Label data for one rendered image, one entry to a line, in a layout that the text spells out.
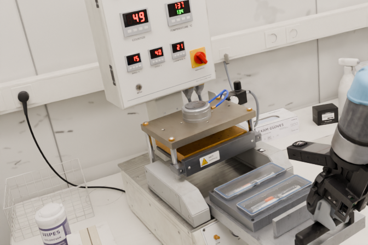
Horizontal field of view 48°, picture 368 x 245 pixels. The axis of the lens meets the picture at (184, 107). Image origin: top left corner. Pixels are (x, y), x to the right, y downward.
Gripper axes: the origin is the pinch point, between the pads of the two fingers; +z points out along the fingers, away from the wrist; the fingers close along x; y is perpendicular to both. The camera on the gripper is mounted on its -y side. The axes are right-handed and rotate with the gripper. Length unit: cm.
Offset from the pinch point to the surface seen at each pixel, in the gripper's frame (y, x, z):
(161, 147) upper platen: -44.8, -10.3, 12.7
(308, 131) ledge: -49, 61, 40
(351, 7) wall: -75, 104, 6
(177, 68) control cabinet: -59, 3, -2
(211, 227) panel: -17.4, -12.2, 15.8
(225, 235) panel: -14.9, -9.3, 18.2
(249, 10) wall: -90, 57, 3
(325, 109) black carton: -51, 70, 34
